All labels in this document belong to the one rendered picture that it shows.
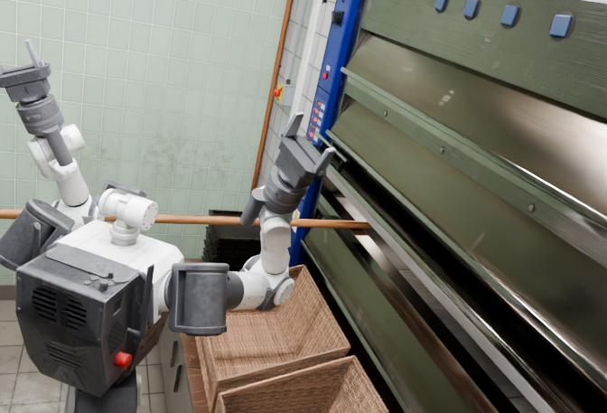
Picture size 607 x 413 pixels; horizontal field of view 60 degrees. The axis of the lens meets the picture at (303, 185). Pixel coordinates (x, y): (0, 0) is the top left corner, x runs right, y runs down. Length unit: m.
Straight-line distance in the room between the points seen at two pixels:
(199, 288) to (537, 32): 0.95
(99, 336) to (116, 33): 1.98
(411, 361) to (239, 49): 1.89
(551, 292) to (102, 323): 0.92
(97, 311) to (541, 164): 0.97
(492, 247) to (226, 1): 1.99
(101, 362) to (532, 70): 1.13
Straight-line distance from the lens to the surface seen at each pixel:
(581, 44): 1.27
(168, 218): 1.79
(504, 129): 1.37
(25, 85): 1.37
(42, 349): 1.26
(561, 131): 1.27
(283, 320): 2.42
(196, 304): 1.13
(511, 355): 1.15
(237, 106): 3.00
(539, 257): 1.29
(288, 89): 2.67
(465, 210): 1.46
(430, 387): 1.64
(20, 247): 1.33
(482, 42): 1.50
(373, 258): 1.86
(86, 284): 1.10
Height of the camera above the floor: 2.02
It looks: 21 degrees down
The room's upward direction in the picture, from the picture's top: 13 degrees clockwise
